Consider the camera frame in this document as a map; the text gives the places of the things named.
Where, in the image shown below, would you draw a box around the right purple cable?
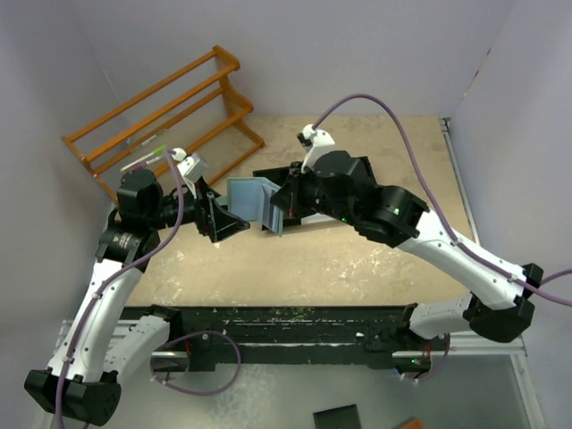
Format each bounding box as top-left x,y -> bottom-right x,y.
312,93 -> 572,307

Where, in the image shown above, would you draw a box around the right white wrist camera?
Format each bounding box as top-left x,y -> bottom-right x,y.
298,124 -> 335,172

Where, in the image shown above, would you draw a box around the purple cable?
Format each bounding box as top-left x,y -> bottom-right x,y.
312,93 -> 572,307
54,147 -> 187,429

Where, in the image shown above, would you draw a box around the black square plate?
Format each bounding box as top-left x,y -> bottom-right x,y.
313,404 -> 362,429

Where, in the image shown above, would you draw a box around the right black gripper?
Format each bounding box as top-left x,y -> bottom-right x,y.
273,160 -> 357,226

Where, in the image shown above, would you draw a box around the orange brown object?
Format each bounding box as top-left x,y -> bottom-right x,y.
394,417 -> 424,429

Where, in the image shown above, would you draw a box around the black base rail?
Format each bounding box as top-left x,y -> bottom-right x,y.
121,305 -> 446,376

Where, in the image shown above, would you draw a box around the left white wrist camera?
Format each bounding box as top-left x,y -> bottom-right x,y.
171,147 -> 208,197

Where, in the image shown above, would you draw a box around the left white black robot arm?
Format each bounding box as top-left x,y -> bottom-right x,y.
24,169 -> 249,426

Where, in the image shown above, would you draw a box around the mint green card holder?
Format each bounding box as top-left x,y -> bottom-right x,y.
222,177 -> 283,237

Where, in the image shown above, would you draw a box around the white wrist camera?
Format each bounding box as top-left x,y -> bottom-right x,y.
171,147 -> 208,197
298,124 -> 335,172

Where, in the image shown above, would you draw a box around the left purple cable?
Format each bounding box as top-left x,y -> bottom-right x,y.
54,147 -> 187,429

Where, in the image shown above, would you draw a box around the orange wooden rack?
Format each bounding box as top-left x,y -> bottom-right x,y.
62,46 -> 265,202

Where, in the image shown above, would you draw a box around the pens on rack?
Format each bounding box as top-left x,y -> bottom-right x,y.
120,146 -> 164,172

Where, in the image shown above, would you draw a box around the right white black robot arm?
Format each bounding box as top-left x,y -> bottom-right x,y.
271,150 -> 543,349

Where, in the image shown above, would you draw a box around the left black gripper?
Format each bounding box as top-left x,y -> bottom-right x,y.
146,175 -> 248,241

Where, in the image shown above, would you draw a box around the white plastic bin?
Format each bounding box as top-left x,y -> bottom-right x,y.
301,214 -> 334,225

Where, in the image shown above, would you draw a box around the black bin with gold card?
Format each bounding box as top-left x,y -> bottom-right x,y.
353,156 -> 376,183

